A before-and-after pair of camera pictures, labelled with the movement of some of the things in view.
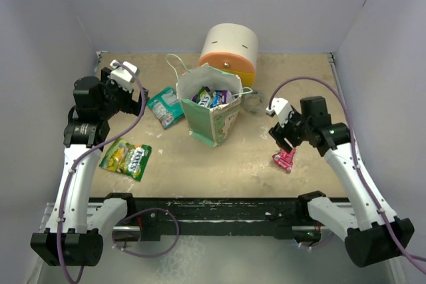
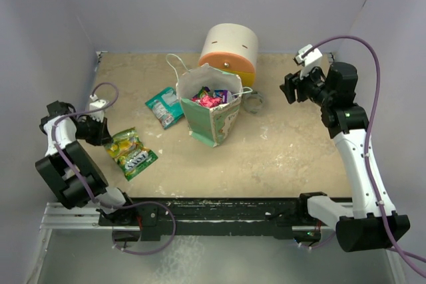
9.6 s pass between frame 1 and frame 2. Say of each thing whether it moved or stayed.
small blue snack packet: stayed
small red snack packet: moved
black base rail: stayed
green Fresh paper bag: stayed
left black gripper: moved
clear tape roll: stayed
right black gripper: moved
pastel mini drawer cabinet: stayed
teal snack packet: stayed
